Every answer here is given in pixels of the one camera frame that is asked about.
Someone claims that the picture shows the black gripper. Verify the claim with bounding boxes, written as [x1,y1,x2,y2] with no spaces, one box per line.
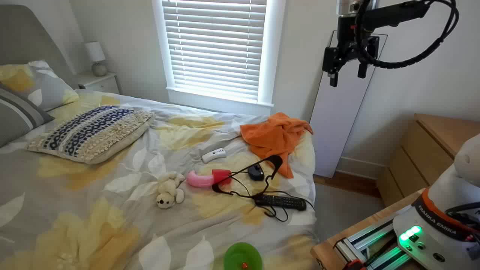
[321,29,381,89]

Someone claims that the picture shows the black clothes hanger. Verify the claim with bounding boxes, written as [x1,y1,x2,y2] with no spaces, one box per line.
[210,153,285,198]

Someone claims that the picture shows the large white board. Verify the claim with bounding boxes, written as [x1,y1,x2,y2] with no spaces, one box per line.
[309,29,390,180]

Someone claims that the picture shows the orange cloth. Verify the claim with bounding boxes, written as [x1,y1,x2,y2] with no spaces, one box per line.
[239,111,315,180]

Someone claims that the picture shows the wooden dresser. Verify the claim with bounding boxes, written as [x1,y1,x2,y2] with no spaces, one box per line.
[375,113,480,209]

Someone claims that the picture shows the white window blinds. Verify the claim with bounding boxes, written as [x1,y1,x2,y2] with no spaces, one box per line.
[161,0,269,105]

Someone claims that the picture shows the small black oval device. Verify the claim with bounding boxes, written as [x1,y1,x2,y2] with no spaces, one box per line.
[246,164,266,182]

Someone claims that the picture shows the white remote control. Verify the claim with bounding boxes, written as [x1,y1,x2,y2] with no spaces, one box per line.
[200,147,228,165]

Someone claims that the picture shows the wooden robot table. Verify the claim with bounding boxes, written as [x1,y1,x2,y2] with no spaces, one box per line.
[311,189,432,270]

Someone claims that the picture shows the pink and red toy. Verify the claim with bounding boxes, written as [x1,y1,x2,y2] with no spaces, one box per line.
[185,168,234,191]

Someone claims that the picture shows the green plastic bowl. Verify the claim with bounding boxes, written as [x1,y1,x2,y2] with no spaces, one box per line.
[222,242,266,270]

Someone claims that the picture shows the cream stuffed toy animal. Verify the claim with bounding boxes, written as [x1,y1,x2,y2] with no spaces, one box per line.
[153,171,188,210]

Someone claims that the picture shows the white nightstand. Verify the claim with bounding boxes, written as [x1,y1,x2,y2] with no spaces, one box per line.
[74,72,122,96]

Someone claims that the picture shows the white table lamp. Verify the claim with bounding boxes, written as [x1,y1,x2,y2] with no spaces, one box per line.
[83,41,111,78]

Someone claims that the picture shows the blue white beaded cushion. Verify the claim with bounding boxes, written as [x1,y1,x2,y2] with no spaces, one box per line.
[26,104,155,167]

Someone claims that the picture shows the yellow white bed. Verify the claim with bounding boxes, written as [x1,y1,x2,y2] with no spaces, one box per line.
[0,89,320,270]

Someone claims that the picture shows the yellow grey floral pillow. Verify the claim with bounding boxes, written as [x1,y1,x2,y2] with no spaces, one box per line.
[0,59,81,113]

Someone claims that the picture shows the grey upholstered headboard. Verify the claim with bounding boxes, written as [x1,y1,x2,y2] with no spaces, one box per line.
[0,5,77,81]

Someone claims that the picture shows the grey striped pillow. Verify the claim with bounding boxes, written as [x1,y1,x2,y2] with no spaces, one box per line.
[0,86,56,150]

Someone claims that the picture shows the white window frame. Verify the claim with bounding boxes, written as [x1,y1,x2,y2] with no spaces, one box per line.
[150,0,288,117]

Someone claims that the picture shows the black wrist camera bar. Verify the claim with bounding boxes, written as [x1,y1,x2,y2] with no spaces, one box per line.
[366,0,432,30]

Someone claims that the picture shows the black robot cable hose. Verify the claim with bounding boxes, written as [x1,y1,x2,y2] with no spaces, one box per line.
[353,0,461,71]

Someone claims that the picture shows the black power cord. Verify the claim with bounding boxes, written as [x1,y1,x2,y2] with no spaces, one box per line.
[227,174,318,225]

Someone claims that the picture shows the metal rail on table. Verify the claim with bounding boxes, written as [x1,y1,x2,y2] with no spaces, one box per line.
[333,219,417,270]

